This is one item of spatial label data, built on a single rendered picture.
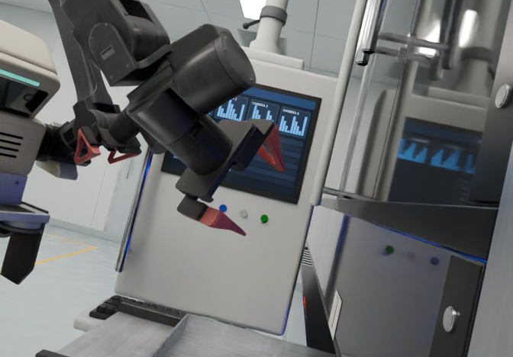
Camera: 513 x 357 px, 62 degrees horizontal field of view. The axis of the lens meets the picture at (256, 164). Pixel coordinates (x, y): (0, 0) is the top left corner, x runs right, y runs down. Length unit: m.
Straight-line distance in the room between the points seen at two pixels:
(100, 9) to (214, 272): 0.91
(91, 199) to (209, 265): 5.23
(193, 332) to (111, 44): 0.62
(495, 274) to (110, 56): 0.36
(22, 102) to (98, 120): 0.14
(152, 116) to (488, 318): 0.32
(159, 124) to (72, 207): 6.12
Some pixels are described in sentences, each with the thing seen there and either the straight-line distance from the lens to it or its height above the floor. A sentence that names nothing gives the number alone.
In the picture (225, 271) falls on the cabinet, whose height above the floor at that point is 0.94.
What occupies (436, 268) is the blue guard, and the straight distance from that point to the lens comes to 0.34.
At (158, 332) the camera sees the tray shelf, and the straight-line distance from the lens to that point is 0.89.
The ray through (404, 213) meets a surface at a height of 1.20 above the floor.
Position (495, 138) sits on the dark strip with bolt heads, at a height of 1.25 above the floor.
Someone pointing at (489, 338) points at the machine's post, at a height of 1.14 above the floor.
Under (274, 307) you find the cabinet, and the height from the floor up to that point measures 0.88.
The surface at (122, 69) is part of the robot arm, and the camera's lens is 0.43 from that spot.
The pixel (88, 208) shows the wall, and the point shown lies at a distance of 6.43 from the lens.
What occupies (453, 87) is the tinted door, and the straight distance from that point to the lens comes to 0.44.
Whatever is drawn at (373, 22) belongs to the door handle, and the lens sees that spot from 0.70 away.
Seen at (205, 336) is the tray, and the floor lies 0.88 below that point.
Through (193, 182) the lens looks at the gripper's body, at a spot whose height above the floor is 1.18.
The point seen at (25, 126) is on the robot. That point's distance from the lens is 0.99.
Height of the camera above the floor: 1.19
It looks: 3 degrees up
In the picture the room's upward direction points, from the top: 14 degrees clockwise
